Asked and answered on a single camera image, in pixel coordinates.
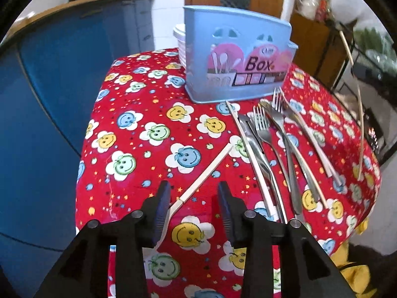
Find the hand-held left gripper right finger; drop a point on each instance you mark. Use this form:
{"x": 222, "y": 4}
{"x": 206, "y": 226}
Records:
{"x": 226, "y": 214}

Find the blue plastic utensil box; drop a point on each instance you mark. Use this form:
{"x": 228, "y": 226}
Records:
{"x": 214, "y": 68}

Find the yellow cloth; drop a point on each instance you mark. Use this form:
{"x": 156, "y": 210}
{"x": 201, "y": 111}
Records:
{"x": 356, "y": 273}

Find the red smiley print tablecloth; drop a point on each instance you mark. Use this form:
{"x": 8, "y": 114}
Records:
{"x": 145, "y": 167}

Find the clear plastic bag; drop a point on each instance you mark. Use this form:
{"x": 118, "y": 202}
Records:
{"x": 310, "y": 3}

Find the wooden side cabinet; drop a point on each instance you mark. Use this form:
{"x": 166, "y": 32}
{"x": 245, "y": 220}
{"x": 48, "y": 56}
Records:
{"x": 313, "y": 46}

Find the blue kitchen cabinet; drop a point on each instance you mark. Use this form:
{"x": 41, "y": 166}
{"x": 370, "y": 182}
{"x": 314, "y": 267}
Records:
{"x": 55, "y": 99}

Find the large white plastic bag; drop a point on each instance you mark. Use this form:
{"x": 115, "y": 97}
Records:
{"x": 350, "y": 0}

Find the white plastic basket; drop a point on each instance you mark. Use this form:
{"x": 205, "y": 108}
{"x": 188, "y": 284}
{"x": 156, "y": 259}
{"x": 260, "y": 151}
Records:
{"x": 180, "y": 46}

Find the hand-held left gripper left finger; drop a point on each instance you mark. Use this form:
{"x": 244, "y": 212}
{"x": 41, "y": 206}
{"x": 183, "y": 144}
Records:
{"x": 161, "y": 211}

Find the black electronic device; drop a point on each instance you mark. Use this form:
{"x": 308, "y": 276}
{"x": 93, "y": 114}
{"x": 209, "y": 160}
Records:
{"x": 373, "y": 133}

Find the bag of green vegetables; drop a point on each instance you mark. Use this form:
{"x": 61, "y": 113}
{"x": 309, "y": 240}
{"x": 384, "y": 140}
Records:
{"x": 378, "y": 49}

